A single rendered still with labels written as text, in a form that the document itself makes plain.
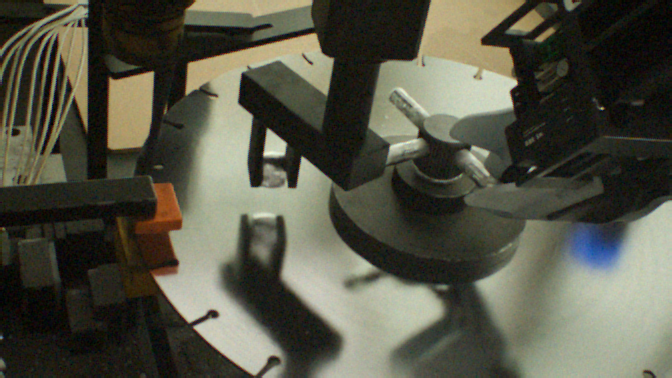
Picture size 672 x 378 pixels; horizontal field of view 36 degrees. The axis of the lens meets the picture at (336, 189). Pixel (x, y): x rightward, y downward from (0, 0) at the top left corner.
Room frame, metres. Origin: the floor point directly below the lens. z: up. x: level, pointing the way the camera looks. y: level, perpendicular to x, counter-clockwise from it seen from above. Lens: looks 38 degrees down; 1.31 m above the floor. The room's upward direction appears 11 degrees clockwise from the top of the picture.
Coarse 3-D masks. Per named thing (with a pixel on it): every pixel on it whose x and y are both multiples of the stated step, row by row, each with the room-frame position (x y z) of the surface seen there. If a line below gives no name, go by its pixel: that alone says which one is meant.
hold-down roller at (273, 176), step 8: (264, 152) 0.44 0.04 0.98; (272, 152) 0.44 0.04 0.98; (264, 160) 0.43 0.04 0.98; (272, 160) 0.43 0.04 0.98; (280, 160) 0.43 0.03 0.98; (264, 168) 0.43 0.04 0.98; (272, 168) 0.43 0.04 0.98; (280, 168) 0.43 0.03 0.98; (264, 176) 0.42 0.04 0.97; (272, 176) 0.42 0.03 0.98; (280, 176) 0.43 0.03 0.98; (264, 184) 0.42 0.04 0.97; (272, 184) 0.42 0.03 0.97; (280, 184) 0.43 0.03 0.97
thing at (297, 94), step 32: (352, 64) 0.39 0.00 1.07; (256, 96) 0.43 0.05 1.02; (288, 96) 0.42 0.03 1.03; (320, 96) 0.43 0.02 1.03; (352, 96) 0.39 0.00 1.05; (256, 128) 0.42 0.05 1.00; (288, 128) 0.41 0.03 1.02; (320, 128) 0.40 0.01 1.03; (352, 128) 0.39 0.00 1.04; (256, 160) 0.42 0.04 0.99; (288, 160) 0.43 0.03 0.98; (320, 160) 0.39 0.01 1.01; (352, 160) 0.38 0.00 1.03; (384, 160) 0.40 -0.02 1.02
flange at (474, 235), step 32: (480, 160) 0.50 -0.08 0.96; (352, 192) 0.44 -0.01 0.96; (384, 192) 0.45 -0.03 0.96; (416, 192) 0.44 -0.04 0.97; (448, 192) 0.44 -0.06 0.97; (352, 224) 0.42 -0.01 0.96; (384, 224) 0.42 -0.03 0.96; (416, 224) 0.43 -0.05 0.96; (448, 224) 0.43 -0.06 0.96; (480, 224) 0.44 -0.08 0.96; (512, 224) 0.44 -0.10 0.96; (384, 256) 0.41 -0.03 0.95; (416, 256) 0.40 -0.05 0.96; (448, 256) 0.41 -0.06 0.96; (480, 256) 0.41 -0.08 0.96
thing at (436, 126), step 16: (400, 96) 0.49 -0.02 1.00; (416, 112) 0.48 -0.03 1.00; (432, 128) 0.46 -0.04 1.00; (448, 128) 0.46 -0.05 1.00; (400, 144) 0.44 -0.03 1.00; (416, 144) 0.44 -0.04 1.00; (432, 144) 0.45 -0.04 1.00; (448, 144) 0.44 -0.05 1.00; (464, 144) 0.45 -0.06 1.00; (400, 160) 0.43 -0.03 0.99; (416, 160) 0.45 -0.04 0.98; (432, 160) 0.44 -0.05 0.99; (448, 160) 0.44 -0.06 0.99; (464, 160) 0.44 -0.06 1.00; (432, 176) 0.44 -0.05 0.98; (448, 176) 0.45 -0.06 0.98; (480, 176) 0.43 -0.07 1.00
